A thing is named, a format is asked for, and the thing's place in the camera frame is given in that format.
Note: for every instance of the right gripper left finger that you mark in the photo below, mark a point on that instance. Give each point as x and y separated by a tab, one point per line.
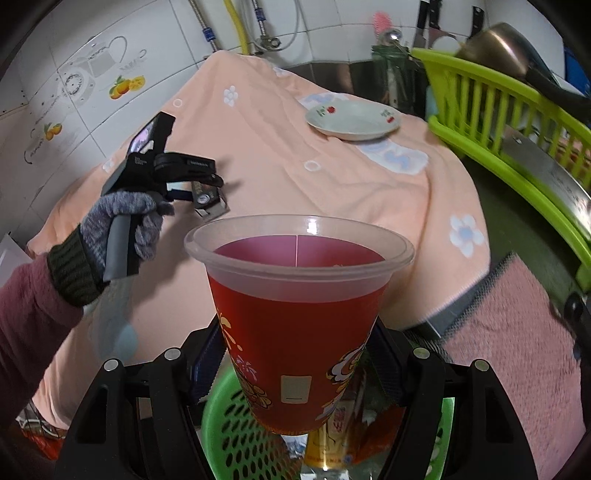
140	421

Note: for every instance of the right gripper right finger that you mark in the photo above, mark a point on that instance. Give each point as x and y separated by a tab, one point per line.
459	422

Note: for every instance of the red gold tea bottle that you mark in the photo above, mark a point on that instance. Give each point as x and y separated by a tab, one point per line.
334	445

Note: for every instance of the red printed plastic cup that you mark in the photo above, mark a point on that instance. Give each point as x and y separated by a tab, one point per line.
297	297

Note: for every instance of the silver foil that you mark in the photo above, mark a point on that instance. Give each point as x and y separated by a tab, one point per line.
209	201

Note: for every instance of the left forearm maroon sleeve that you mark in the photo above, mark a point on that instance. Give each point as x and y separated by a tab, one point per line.
40	304

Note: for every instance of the left gloved hand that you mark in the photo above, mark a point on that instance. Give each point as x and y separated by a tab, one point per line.
94	228

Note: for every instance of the red plastic stool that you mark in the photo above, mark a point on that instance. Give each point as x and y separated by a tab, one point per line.
47	438

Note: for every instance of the green perforated plastic basket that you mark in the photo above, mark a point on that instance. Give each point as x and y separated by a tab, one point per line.
238	447

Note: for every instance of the pink dish cloth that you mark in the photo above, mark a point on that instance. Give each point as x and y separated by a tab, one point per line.
511	324

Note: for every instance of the peach floral towel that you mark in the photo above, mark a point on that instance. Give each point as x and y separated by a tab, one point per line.
248	116

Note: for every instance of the white board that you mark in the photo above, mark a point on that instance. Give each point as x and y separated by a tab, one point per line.
11	257

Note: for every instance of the white ceramic plate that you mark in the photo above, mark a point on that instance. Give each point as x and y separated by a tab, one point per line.
354	120

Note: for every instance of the green utensil holder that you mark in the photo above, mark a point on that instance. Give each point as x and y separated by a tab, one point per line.
402	78

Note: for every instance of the pink brush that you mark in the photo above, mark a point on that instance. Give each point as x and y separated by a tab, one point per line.
382	22

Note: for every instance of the cleaver knife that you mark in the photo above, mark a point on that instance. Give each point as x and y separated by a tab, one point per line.
549	177

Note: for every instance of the lime green dish rack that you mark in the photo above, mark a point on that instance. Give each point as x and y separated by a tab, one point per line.
475	103

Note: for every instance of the black handled knife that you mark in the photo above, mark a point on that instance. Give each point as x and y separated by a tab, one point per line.
428	29

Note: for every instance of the metal pot with handle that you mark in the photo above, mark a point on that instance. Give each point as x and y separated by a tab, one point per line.
504	49

